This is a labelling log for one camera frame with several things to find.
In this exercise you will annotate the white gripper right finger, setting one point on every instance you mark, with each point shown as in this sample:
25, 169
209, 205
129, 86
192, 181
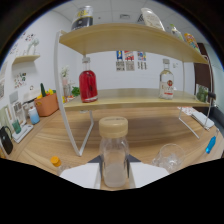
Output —
146, 173

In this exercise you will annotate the black bag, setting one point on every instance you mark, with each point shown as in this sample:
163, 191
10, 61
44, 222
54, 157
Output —
6, 141

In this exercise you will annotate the small green cup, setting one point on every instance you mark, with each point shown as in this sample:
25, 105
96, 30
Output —
16, 127

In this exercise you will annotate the clear bottle with red label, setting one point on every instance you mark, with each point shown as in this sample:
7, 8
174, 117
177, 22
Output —
166, 85

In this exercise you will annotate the blue liquid bottle silver cap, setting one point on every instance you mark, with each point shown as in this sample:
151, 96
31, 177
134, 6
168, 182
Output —
210, 145

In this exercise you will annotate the large black yellow can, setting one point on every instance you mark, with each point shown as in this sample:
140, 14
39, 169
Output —
82, 19

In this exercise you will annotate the clear glass with ice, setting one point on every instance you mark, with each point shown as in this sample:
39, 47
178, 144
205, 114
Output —
170, 160

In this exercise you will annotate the white flat tray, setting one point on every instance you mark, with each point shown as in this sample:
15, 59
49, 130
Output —
22, 133

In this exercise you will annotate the clear jar with beige lid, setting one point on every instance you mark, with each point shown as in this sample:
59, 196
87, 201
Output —
114, 156

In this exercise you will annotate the white-framed wooden shelf rack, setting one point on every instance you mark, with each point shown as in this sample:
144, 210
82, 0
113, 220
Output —
133, 38

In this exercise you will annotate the green potted plant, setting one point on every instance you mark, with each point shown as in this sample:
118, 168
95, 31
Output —
75, 91

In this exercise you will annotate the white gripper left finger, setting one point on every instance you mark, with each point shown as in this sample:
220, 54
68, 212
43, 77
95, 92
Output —
81, 175

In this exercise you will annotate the red liquid glass bottle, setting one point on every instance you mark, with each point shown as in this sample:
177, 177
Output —
88, 86

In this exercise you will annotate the clear bottle with green cap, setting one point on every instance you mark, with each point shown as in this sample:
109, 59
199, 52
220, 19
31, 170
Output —
176, 33

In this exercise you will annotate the yellow cartoon print can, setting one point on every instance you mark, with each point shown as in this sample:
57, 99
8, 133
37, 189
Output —
192, 42

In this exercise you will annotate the blue white cup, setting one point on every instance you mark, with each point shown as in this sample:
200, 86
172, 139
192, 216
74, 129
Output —
34, 116

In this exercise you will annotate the clear bottle with orange cap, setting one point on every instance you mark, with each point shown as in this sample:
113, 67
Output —
56, 161

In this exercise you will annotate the wooden wall shelf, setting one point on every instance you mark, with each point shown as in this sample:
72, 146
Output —
26, 59

